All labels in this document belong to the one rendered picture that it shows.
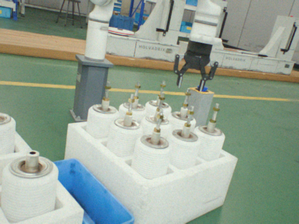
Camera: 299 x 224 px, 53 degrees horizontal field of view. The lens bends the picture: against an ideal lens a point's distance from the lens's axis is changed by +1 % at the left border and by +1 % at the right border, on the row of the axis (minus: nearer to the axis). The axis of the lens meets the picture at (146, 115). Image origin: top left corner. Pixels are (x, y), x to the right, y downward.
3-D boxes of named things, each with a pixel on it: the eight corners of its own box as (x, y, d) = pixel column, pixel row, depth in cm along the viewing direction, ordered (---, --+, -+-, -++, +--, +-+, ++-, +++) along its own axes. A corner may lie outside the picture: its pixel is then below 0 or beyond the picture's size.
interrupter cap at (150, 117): (145, 123, 88) (146, 121, 88) (144, 115, 95) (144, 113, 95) (170, 127, 89) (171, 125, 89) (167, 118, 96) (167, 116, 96)
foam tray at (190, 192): (62, 172, 100) (67, 123, 94) (148, 152, 126) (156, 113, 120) (132, 250, 74) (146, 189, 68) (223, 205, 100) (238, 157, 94)
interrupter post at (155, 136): (160, 143, 76) (163, 132, 75) (154, 145, 75) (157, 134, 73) (153, 140, 78) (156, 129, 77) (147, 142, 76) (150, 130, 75)
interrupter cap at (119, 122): (108, 124, 82) (109, 122, 82) (122, 117, 89) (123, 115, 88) (132, 133, 79) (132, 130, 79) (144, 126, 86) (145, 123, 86)
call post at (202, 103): (171, 158, 124) (188, 88, 114) (182, 156, 129) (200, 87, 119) (183, 167, 120) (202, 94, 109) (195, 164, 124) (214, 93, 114)
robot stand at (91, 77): (69, 112, 152) (75, 54, 142) (96, 113, 158) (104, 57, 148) (74, 123, 140) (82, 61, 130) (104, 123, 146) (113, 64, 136)
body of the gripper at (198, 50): (212, 40, 95) (204, 69, 98) (186, 35, 94) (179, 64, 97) (217, 43, 88) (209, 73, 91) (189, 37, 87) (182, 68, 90)
